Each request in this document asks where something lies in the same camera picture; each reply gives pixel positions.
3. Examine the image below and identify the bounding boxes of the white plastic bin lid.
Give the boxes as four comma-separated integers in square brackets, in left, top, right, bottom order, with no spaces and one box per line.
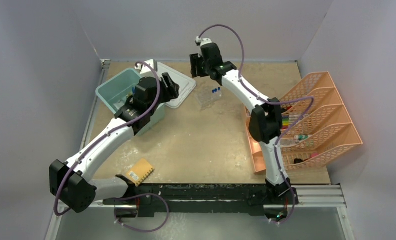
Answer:
[157,62,197,109]

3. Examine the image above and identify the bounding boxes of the blue cap test tube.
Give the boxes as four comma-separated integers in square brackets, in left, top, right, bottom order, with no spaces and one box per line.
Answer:
[217,87,222,98]
[211,88,217,98]

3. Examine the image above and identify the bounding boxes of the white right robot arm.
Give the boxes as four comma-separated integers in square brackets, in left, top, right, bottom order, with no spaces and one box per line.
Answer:
[189,40,290,204]

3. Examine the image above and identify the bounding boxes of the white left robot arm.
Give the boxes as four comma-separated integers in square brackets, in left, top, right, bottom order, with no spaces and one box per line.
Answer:
[49,72,180,216]

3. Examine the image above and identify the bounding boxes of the clear plastic tube rack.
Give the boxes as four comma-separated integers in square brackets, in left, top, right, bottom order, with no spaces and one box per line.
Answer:
[194,86,221,111]

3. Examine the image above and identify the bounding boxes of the teal plastic bin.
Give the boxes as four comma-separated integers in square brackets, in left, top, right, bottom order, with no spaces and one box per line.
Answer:
[95,68,165,136]

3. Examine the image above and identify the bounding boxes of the orange mesh file rack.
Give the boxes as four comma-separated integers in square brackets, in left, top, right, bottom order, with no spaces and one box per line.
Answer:
[244,71,363,174]

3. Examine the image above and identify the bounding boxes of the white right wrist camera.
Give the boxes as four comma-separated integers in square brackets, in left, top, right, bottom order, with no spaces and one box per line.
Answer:
[194,36,212,47]

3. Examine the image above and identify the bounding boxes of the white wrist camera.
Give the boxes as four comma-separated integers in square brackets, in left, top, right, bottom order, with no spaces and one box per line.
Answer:
[194,36,212,47]
[134,59,158,78]

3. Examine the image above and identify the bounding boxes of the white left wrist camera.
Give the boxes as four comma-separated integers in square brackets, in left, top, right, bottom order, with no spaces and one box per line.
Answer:
[134,59,158,78]

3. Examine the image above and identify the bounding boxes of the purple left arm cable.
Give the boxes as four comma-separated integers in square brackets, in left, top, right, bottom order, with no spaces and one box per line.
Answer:
[53,61,170,233]

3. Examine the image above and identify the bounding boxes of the aluminium table edge rail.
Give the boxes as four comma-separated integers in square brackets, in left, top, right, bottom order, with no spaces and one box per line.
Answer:
[79,59,112,152]

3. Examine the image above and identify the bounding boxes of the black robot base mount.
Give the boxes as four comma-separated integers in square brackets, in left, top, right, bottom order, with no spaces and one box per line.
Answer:
[103,183,299,221]

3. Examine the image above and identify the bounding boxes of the aluminium front frame rail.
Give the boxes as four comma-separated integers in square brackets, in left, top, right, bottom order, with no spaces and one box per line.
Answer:
[44,184,356,240]

